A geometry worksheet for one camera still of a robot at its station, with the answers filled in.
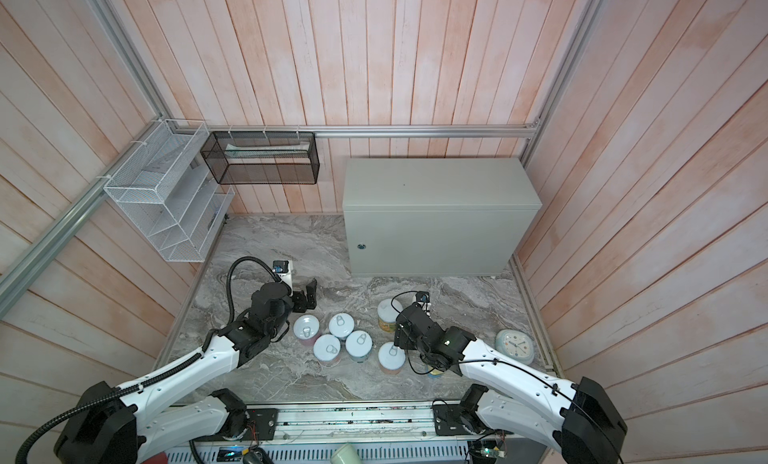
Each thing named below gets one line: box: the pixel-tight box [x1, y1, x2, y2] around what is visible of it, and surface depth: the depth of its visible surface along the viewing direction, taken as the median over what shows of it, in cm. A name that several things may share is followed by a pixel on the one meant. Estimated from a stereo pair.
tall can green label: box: [377, 298, 403, 333], surface depth 87 cm
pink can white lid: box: [313, 334, 341, 362], surface depth 82 cm
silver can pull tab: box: [328, 312, 355, 338], surface depth 86 cm
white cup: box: [330, 442, 363, 464], surface depth 65 cm
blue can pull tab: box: [346, 330, 373, 358], surface depth 83 cm
